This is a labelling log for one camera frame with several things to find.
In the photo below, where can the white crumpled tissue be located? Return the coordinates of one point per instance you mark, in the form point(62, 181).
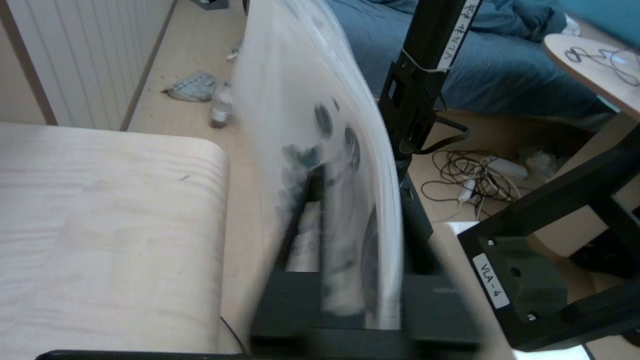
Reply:
point(539, 161)

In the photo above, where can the round light wood table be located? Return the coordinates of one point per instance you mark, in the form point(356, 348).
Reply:
point(595, 75)

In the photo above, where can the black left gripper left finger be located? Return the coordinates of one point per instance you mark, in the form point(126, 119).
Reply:
point(290, 310)

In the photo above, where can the black labelled torso frame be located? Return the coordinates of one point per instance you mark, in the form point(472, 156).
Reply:
point(520, 280)

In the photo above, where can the crumpled plastic bottle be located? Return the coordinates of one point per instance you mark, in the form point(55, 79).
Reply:
point(221, 107)

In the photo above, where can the small white paper scrap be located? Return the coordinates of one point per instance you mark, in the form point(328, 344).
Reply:
point(232, 54)

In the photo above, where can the white power strip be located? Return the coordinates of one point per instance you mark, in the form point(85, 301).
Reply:
point(505, 167)

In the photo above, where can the dark grey floor object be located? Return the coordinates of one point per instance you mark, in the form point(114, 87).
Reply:
point(210, 4)

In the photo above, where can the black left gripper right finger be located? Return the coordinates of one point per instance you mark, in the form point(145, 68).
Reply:
point(430, 310)

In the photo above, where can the grey wrapper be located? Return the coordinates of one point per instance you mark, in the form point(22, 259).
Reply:
point(192, 87)

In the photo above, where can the beige wooden hutch desk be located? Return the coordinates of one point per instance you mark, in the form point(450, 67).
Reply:
point(100, 225)

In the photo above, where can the white horse-print zip pouch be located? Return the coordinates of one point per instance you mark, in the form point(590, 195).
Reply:
point(310, 75)

